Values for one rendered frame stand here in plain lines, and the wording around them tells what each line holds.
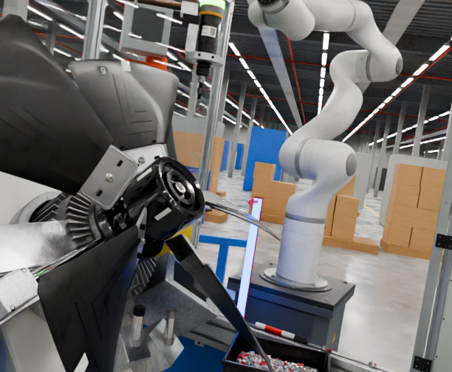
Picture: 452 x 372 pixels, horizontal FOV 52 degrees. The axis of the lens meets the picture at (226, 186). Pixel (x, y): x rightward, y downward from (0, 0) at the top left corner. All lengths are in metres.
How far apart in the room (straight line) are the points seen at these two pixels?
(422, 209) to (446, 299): 6.38
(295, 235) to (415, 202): 7.54
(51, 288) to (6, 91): 0.30
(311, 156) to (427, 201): 7.59
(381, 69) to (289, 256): 0.64
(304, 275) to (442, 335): 1.35
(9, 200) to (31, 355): 0.28
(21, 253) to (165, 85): 0.46
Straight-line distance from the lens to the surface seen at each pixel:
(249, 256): 1.20
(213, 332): 1.29
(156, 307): 0.94
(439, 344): 2.64
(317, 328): 1.31
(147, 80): 0.98
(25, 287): 0.64
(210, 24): 0.88
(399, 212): 8.82
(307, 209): 1.34
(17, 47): 0.72
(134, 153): 0.86
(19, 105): 0.70
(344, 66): 1.58
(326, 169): 1.30
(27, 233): 0.74
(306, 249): 1.36
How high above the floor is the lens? 1.29
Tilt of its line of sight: 4 degrees down
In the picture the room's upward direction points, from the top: 9 degrees clockwise
